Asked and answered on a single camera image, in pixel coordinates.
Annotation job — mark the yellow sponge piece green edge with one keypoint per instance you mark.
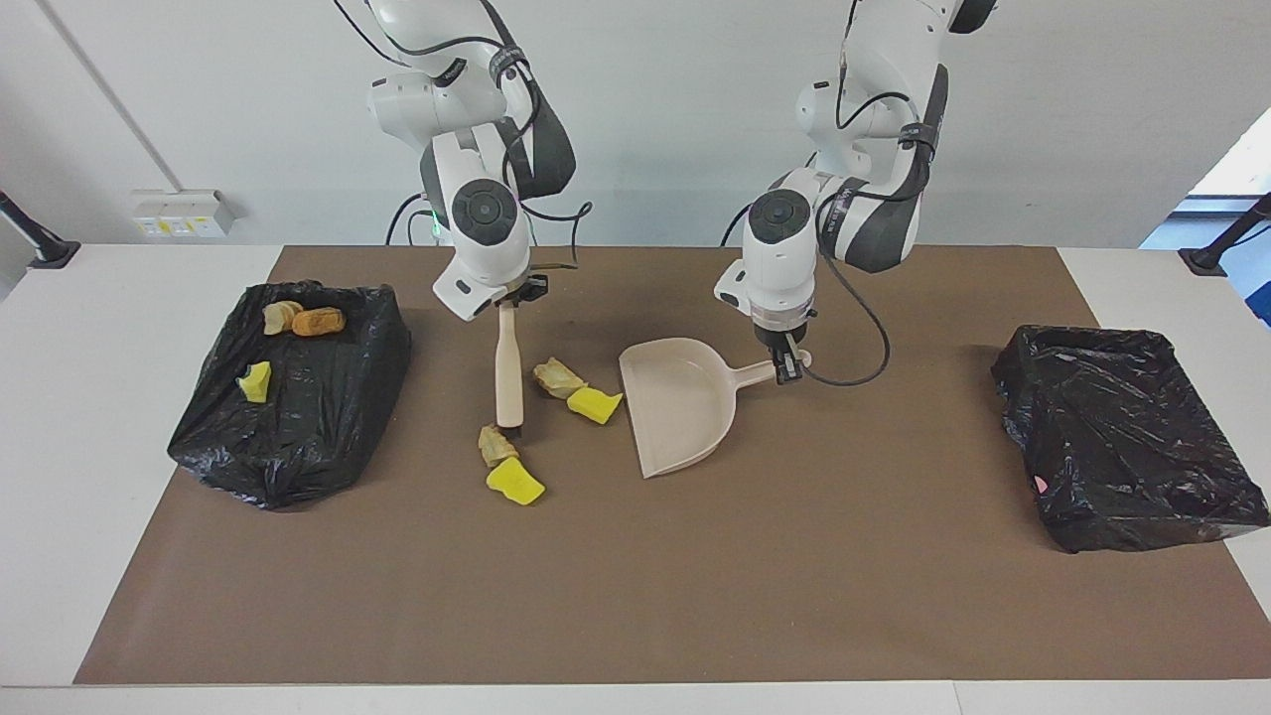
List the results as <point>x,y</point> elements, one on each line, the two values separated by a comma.
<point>255,381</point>

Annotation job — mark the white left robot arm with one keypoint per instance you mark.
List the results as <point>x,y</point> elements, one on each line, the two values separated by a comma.
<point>779,248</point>

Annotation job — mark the striped croissant toy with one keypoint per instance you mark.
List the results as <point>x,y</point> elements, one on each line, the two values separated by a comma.
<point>281,316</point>

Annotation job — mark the beige hand brush black bristles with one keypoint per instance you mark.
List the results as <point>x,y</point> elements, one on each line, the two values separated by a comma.
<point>509,367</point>

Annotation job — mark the black bag bin pink spot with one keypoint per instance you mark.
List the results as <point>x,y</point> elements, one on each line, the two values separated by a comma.
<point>1122,437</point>

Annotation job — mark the brown bread roll toy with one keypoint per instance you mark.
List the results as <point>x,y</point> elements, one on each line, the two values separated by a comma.
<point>318,321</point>

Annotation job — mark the beige sponge chunk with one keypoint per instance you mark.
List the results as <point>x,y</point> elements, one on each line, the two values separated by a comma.
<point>494,445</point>
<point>558,377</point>

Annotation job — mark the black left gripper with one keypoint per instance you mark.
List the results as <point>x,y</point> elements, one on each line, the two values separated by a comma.
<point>789,330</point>

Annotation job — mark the white wall socket box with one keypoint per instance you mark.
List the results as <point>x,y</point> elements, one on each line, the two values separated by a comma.
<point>179,212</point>

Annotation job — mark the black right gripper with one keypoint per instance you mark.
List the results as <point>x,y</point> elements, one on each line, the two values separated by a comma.
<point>511,296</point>

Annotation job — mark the black clamp stand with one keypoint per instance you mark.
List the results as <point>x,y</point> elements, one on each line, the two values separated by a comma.
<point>1226,238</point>
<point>35,238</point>

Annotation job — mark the beige plastic dustpan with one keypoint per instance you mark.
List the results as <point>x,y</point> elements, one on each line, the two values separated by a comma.
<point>680,407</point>

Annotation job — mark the brown paper table mat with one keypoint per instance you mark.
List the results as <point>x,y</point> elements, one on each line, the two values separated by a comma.
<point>844,596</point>

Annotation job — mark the black bag lined bin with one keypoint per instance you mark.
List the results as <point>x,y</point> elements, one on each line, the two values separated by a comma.
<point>298,437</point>

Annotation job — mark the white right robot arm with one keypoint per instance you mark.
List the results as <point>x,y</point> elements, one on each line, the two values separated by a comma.
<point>487,228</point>

